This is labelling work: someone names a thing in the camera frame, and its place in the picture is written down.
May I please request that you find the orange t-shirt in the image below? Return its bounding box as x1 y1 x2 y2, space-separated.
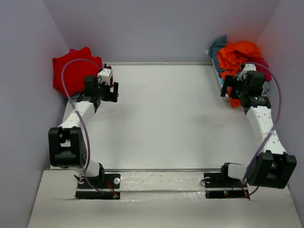
217 41 262 79
228 87 241 108

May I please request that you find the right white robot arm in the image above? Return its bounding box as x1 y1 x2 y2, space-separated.
218 68 297 189

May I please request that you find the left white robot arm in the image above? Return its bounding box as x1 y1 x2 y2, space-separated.
48 74 119 188

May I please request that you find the grey crumpled t-shirt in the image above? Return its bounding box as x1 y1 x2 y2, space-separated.
261 81 270 97

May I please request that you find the folded light blue t-shirt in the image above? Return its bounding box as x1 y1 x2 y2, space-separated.
70 92 82 100

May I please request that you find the folded red t-shirt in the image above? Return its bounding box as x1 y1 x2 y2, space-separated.
52 47 103 96

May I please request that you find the teal blue crumpled t-shirt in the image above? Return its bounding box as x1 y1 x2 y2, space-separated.
208 35 227 59

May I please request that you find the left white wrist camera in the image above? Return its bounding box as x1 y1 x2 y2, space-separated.
97 68 113 85

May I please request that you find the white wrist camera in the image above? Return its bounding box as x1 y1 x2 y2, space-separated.
237 64 257 81
97 68 113 85

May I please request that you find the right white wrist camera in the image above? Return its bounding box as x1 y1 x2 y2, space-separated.
237 64 257 81

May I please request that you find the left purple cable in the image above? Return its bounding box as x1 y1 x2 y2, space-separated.
61 58 114 198

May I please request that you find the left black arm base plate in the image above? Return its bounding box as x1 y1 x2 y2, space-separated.
74 172 121 200

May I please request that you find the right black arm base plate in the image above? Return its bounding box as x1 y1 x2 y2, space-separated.
200 172 249 199

